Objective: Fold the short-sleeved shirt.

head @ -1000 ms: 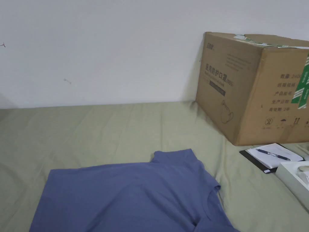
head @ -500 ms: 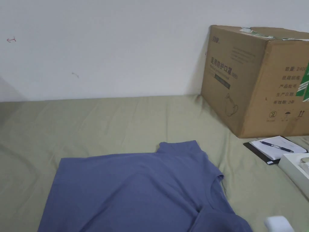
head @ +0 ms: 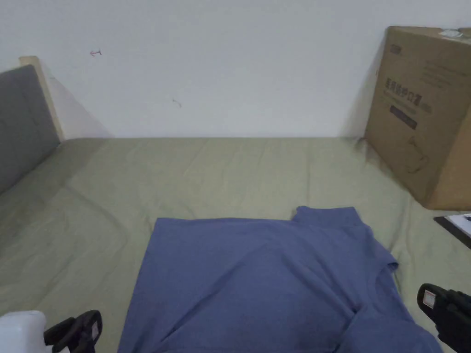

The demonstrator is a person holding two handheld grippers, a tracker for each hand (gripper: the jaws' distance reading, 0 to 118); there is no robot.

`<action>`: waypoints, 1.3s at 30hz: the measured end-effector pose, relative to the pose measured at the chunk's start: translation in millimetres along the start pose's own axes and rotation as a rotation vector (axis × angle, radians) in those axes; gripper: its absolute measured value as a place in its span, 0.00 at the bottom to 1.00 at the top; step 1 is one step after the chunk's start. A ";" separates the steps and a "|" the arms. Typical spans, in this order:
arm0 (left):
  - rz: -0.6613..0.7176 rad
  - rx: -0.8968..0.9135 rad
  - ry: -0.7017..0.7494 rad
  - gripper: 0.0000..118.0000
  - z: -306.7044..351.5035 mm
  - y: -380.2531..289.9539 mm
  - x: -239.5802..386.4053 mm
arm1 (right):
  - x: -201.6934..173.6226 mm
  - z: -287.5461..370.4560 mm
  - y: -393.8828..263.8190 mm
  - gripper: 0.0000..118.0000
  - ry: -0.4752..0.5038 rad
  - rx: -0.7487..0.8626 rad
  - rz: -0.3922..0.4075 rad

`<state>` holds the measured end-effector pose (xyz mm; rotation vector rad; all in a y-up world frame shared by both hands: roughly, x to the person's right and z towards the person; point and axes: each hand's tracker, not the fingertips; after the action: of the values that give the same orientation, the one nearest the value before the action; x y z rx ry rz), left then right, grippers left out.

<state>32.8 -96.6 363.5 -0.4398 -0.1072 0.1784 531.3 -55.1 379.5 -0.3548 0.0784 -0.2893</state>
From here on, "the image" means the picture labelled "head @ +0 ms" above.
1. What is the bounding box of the grey padded headboard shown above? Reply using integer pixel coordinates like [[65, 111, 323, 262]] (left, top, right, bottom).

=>
[[0, 56, 66, 195]]

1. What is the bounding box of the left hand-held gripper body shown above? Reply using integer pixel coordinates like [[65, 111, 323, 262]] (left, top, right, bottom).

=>
[[0, 310, 48, 353]]

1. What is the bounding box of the black clipboard with white paper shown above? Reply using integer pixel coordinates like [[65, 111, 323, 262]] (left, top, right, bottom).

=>
[[433, 213, 471, 251]]

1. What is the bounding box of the brown cardboard carton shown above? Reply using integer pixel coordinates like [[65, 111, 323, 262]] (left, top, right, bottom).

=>
[[363, 25, 471, 211]]

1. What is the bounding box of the bed with pale green sheet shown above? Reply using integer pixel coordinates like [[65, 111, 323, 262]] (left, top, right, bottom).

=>
[[0, 137, 471, 353]]

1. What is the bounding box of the blue shirt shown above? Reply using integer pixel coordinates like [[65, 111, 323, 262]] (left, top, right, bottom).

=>
[[117, 205, 443, 353]]

